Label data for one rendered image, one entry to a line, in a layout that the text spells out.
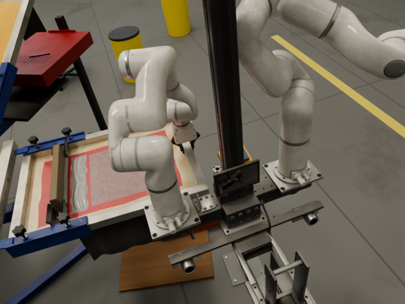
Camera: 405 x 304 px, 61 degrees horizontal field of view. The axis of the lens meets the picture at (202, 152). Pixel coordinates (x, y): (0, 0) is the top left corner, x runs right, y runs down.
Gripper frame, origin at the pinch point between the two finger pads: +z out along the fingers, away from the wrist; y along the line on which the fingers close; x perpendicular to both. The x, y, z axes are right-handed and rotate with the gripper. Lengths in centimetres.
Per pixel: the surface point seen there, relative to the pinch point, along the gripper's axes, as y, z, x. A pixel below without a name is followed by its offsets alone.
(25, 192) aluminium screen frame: -73, -1, -1
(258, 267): 27, 97, -16
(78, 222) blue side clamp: -50, -2, -28
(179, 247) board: -17, 96, 14
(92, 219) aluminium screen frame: -45, -1, -27
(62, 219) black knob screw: -53, -8, -29
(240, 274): 15, 97, -17
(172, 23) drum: 54, 77, 354
